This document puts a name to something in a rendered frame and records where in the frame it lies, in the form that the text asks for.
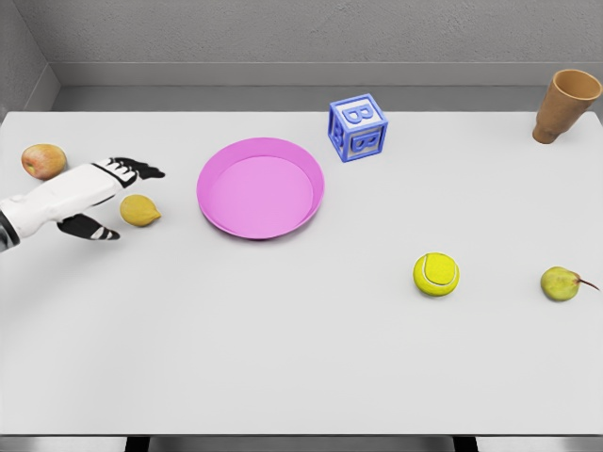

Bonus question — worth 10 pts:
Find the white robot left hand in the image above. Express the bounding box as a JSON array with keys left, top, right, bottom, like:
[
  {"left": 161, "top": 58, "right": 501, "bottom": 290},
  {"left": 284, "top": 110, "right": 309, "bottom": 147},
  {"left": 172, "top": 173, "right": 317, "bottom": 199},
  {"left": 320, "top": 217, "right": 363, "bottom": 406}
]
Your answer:
[{"left": 41, "top": 156, "right": 167, "bottom": 243}]

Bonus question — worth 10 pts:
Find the yellow lemon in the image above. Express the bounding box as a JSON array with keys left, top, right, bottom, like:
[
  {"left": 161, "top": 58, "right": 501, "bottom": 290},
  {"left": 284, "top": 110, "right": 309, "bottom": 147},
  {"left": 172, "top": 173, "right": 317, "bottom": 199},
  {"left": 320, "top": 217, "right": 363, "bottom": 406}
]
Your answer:
[{"left": 119, "top": 194, "right": 162, "bottom": 228}]

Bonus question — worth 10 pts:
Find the pink round plate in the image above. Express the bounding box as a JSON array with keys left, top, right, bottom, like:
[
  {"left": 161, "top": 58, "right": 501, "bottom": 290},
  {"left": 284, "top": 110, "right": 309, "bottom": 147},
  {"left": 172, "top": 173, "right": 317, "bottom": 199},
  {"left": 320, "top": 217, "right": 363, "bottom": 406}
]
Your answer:
[{"left": 196, "top": 137, "right": 326, "bottom": 241}]

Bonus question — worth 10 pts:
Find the red yellow apple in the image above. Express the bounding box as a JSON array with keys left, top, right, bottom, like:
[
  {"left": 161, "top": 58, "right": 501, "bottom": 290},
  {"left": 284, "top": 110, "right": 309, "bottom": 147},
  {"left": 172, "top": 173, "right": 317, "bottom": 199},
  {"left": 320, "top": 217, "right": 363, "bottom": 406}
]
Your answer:
[{"left": 21, "top": 143, "right": 68, "bottom": 182}]

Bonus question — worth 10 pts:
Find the blue letter B block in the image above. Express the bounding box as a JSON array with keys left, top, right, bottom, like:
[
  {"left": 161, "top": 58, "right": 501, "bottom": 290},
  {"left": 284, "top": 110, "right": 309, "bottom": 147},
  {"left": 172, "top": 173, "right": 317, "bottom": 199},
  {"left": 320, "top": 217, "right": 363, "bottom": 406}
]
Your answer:
[{"left": 327, "top": 92, "right": 390, "bottom": 164}]

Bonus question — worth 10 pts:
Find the yellow tennis ball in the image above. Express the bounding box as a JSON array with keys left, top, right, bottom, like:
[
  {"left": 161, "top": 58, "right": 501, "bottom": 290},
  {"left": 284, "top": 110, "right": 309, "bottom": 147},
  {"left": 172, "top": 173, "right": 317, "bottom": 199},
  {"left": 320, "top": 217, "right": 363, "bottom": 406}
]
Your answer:
[{"left": 413, "top": 251, "right": 461, "bottom": 298}]

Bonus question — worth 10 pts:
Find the brown tapered cup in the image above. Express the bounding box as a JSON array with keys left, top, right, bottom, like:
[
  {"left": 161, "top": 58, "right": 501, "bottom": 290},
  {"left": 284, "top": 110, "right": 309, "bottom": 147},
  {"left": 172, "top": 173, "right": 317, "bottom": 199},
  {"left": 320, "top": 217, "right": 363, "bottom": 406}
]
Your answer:
[{"left": 531, "top": 69, "right": 603, "bottom": 145}]

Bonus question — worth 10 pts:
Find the green pear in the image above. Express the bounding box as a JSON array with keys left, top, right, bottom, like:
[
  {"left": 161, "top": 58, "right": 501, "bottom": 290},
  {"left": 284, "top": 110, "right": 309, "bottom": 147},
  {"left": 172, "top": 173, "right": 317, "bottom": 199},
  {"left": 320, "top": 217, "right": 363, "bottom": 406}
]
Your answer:
[{"left": 540, "top": 266, "right": 601, "bottom": 302}]

